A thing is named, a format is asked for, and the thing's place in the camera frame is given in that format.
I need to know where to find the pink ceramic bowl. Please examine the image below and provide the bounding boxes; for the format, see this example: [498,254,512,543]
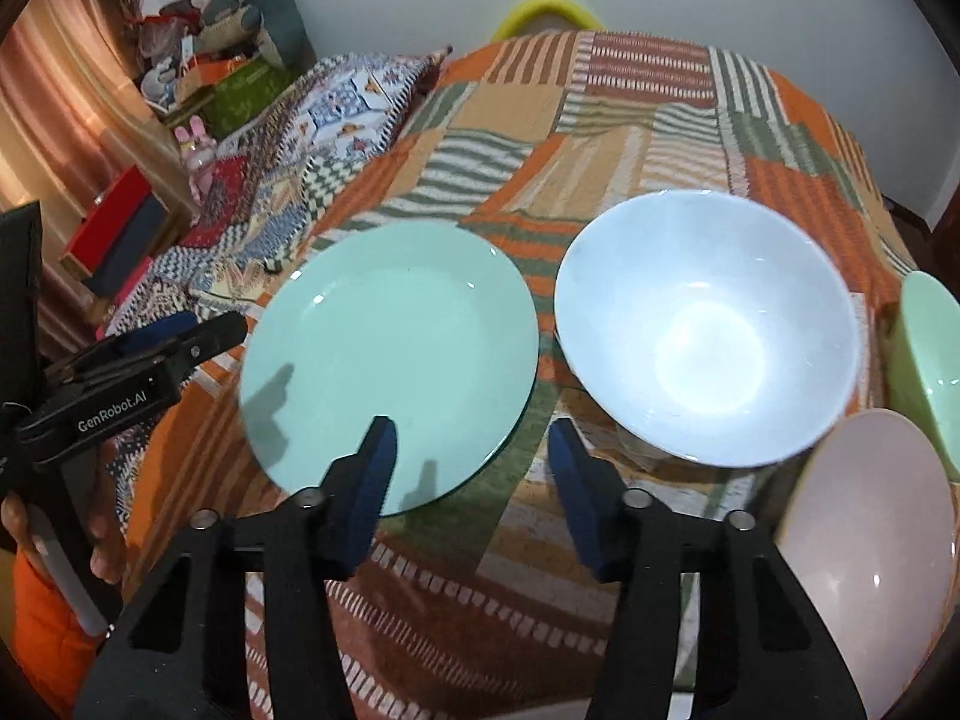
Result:
[776,410,957,718]

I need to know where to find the mint green plate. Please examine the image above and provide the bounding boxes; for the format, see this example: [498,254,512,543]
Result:
[239,221,539,515]

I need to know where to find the white bowl black dots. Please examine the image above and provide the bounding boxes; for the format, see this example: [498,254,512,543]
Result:
[553,190,862,468]

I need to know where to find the mint green bowl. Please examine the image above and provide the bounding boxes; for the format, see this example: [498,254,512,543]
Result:
[885,271,960,483]

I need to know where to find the person's left hand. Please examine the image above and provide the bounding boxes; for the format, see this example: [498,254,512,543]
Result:
[2,440,127,585]

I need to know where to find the dark blue box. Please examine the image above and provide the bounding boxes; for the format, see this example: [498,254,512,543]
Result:
[83,195,167,298]

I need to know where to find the red box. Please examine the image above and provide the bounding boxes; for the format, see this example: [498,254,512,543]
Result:
[60,166,151,280]

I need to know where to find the pink rabbit toy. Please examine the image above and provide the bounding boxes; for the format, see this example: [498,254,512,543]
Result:
[174,115,217,205]

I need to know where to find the colourful patterned quilt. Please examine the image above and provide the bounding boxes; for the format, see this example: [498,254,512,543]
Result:
[104,47,451,335]

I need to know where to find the copper striped curtain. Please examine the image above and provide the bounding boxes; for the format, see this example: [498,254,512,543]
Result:
[2,0,195,358]

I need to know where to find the orange striped patchwork bedspread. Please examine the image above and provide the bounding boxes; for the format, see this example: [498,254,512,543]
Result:
[121,31,914,718]

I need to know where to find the green box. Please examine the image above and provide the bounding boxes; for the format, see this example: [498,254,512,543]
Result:
[200,57,298,140]

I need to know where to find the grey plush toy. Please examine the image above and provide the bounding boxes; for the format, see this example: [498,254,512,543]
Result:
[195,0,316,73]

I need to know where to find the yellow round object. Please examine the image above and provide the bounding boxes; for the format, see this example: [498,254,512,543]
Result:
[490,0,605,43]

